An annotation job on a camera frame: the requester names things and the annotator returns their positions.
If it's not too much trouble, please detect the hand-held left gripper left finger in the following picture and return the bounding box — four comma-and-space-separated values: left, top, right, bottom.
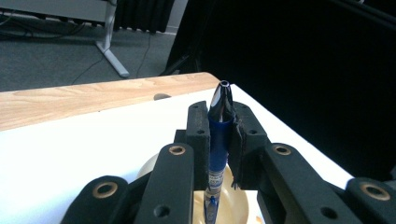
173, 100, 212, 191

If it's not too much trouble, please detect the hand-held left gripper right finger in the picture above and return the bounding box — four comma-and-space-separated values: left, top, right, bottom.
228, 101, 273, 191

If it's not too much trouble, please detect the blue pen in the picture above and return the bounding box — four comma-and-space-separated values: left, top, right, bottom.
203, 79, 234, 224

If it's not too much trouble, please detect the cream duck pen holder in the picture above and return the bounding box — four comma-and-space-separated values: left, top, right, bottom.
135, 153, 250, 224

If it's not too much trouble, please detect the dark curtain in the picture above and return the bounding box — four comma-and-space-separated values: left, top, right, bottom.
160, 0, 396, 182

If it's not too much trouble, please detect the black ribbed curtain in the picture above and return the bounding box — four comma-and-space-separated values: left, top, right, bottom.
113, 0, 176, 35

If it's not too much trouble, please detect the thin black floor cable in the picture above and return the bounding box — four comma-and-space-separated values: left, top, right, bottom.
135, 32, 153, 78

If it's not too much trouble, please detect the white metal desk frame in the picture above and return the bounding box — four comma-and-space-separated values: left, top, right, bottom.
0, 0, 131, 79

